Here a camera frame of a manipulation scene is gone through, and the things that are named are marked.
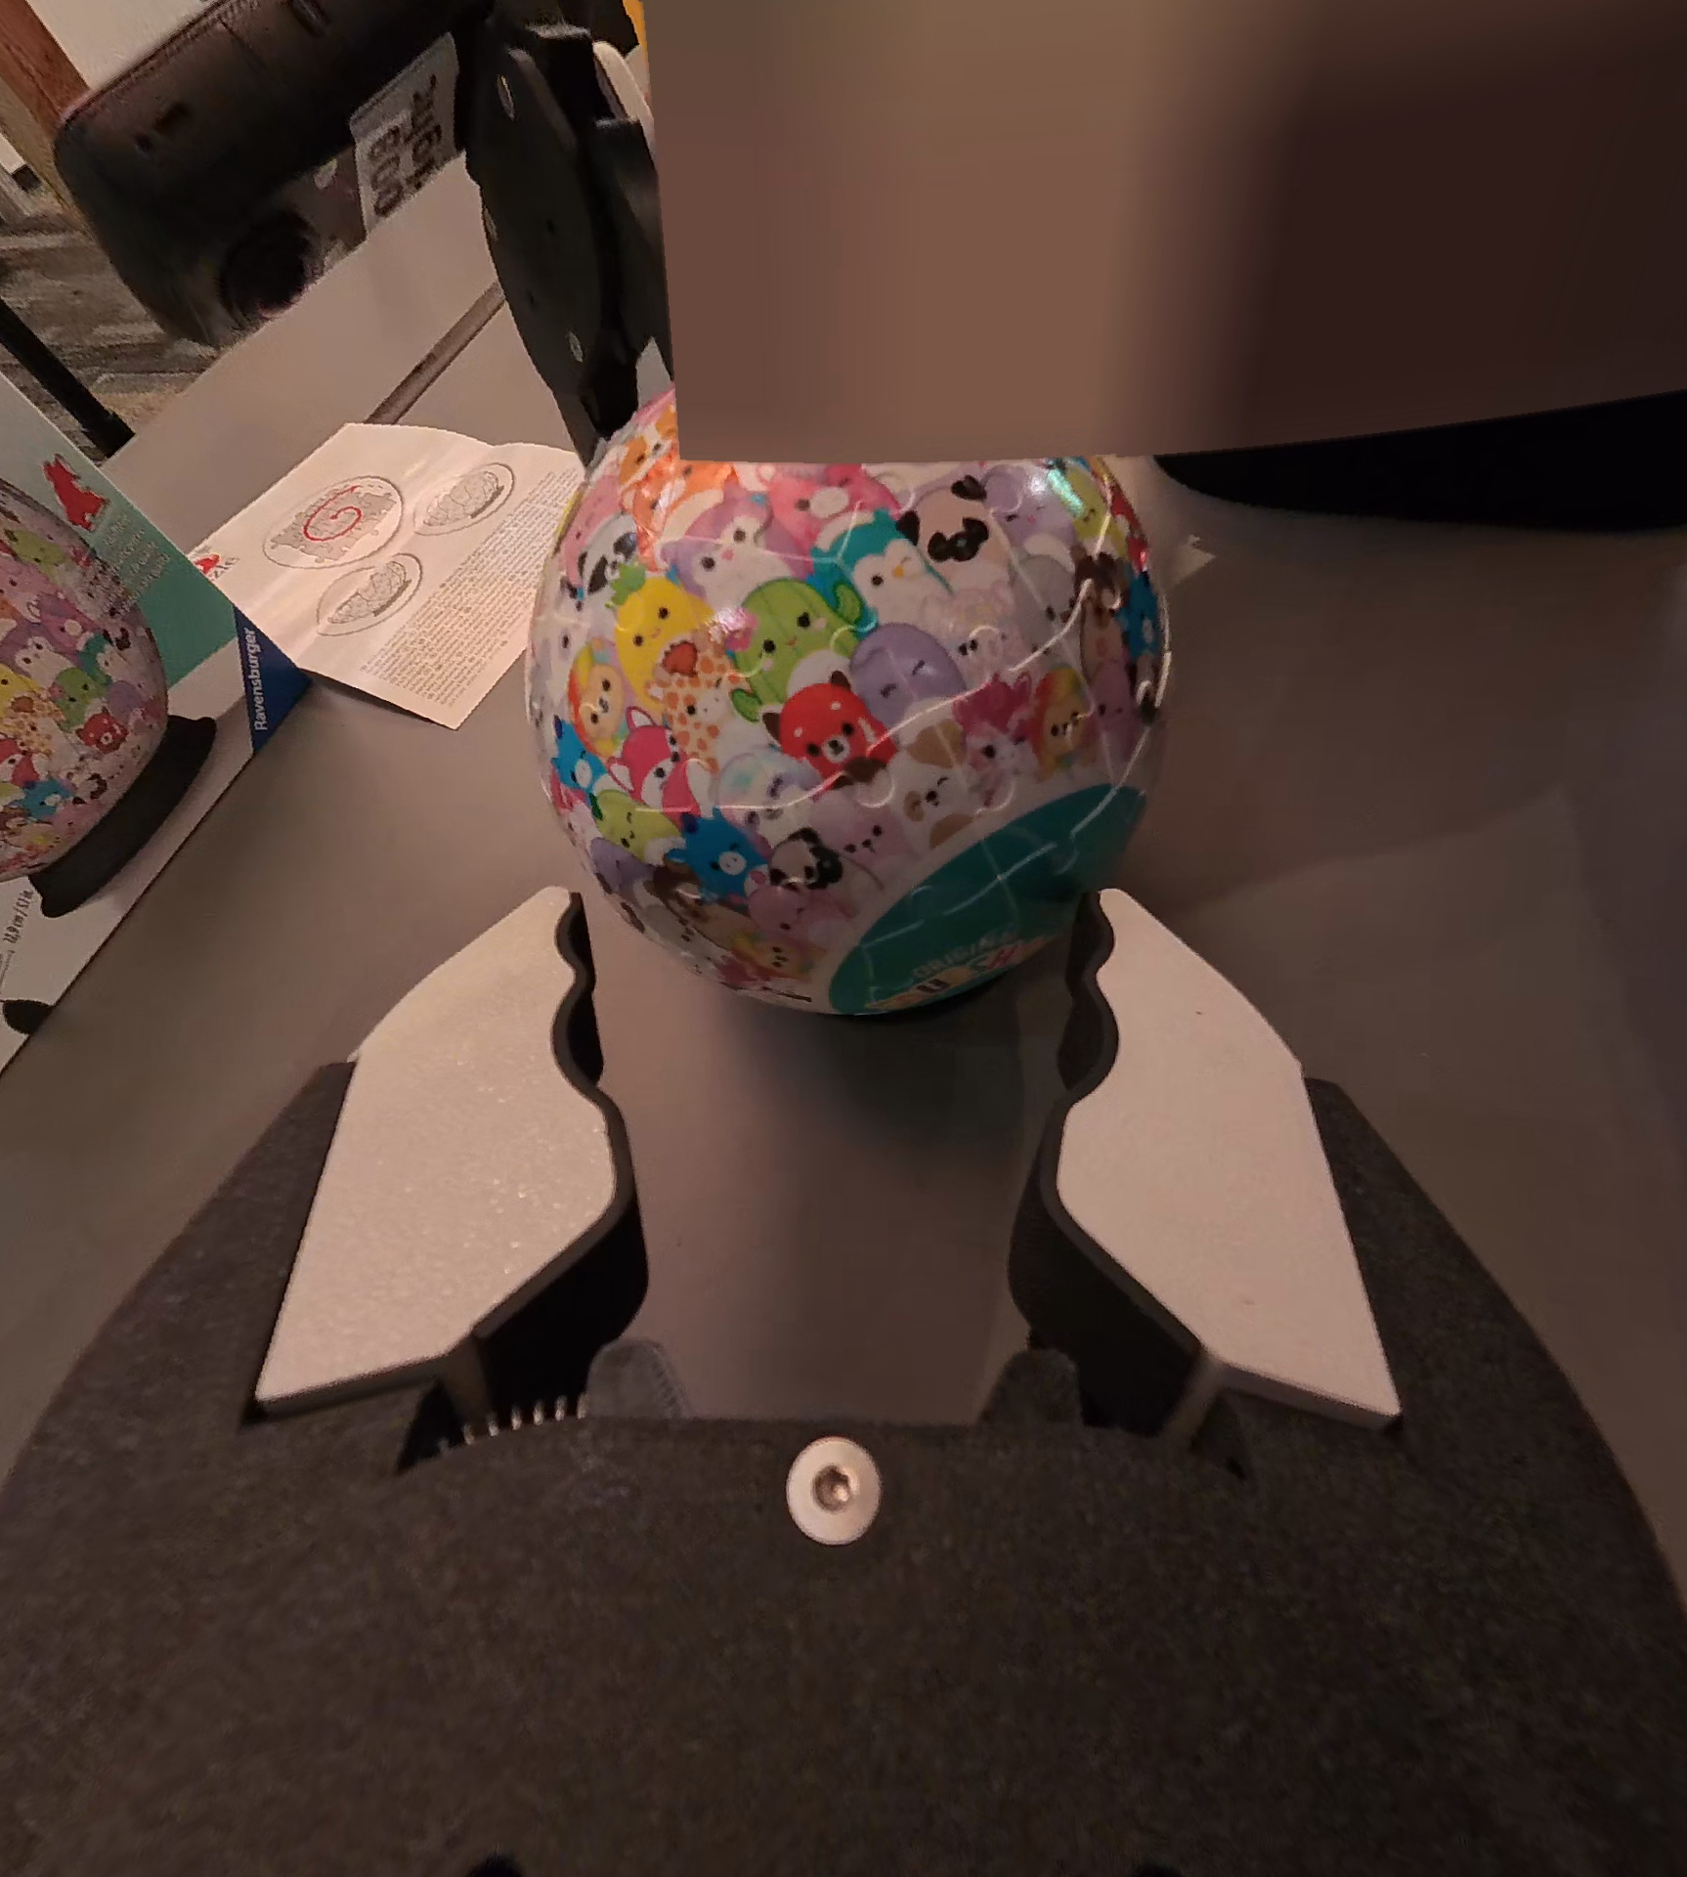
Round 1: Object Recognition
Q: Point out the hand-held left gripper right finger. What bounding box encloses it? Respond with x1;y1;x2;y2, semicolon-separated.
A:
1009;883;1408;1456

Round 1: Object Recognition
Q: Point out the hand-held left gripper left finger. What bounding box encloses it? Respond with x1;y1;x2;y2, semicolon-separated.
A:
250;883;651;1450

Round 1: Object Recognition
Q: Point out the colourful puzzle ball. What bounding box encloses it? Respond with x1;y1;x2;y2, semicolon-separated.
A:
526;383;1173;1018

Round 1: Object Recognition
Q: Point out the colourful cardboard puzzle box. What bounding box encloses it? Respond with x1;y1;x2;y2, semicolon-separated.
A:
0;275;315;1141

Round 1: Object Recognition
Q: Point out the folded white instruction leaflet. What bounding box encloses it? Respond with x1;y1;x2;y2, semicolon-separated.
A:
184;420;590;733

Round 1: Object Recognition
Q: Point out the black mesh pad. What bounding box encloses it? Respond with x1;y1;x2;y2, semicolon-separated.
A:
1155;373;1687;533

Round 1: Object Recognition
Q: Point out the wooden post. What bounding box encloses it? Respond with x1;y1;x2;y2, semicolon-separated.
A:
0;0;106;93

